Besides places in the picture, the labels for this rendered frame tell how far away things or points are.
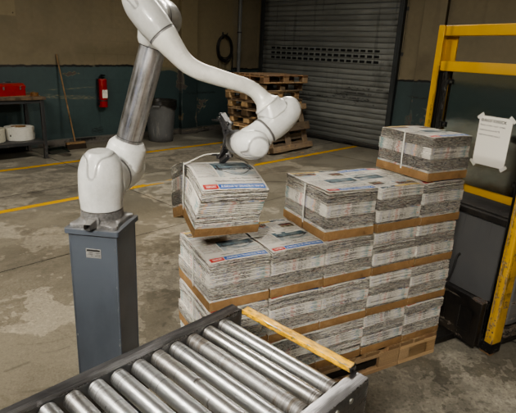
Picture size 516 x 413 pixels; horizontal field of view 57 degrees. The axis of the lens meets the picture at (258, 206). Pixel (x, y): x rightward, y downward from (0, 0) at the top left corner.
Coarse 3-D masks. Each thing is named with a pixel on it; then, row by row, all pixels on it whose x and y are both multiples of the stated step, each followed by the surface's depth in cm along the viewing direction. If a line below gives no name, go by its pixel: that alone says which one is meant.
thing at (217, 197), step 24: (192, 168) 191; (216, 168) 195; (240, 168) 199; (192, 192) 188; (216, 192) 182; (240, 192) 186; (264, 192) 191; (192, 216) 189; (216, 216) 190; (240, 216) 195
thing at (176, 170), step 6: (180, 162) 202; (174, 168) 210; (180, 168) 203; (174, 174) 211; (180, 174) 203; (174, 180) 211; (180, 180) 203; (174, 186) 211; (180, 186) 203; (174, 192) 210; (180, 192) 202; (174, 198) 211; (180, 198) 203; (174, 204) 211; (180, 204) 205; (180, 216) 209
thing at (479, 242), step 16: (464, 192) 335; (464, 208) 301; (480, 208) 295; (496, 208) 296; (464, 224) 303; (480, 224) 293; (496, 224) 284; (464, 240) 304; (480, 240) 294; (496, 240) 284; (464, 256) 305; (480, 256) 295; (496, 256) 285; (448, 272) 318; (464, 272) 307; (480, 272) 296; (464, 288) 308; (480, 288) 298; (512, 304) 282; (512, 320) 288; (512, 336) 292
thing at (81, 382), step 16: (208, 320) 156; (240, 320) 165; (176, 336) 147; (128, 352) 138; (144, 352) 138; (96, 368) 130; (112, 368) 131; (128, 368) 134; (64, 384) 124; (80, 384) 124; (144, 384) 140; (32, 400) 118; (48, 400) 118
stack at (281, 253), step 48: (192, 240) 214; (240, 240) 217; (288, 240) 219; (336, 240) 222; (384, 240) 237; (240, 288) 203; (336, 288) 230; (384, 288) 248; (336, 336) 240; (384, 336) 259
